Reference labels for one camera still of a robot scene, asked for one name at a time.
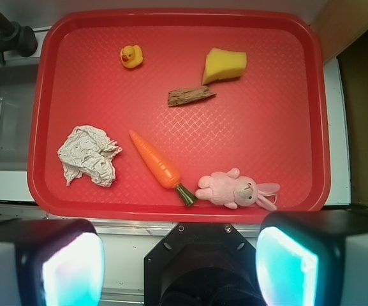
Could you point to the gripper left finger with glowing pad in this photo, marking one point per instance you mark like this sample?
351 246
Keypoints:
50 262

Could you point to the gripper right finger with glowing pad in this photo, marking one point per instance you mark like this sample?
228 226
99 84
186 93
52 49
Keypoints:
313 258

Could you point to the crumpled white paper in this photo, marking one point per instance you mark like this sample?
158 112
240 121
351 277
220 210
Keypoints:
89 151

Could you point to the pink plush bunny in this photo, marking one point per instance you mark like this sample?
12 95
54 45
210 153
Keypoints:
232 190

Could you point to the red plastic tray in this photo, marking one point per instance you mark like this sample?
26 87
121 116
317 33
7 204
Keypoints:
271 122

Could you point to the grey sink basin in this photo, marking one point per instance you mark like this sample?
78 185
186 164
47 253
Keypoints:
17 90

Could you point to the orange plastic carrot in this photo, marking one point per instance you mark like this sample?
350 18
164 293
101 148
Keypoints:
163 170

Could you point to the brown wood bark piece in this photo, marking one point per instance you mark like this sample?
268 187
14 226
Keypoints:
178 97

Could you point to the yellow sponge piece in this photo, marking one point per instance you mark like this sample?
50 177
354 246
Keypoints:
223 65

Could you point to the black faucet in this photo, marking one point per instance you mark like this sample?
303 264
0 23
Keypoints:
17 38

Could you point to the yellow rubber duck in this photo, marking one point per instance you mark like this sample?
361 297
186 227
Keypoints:
131 56

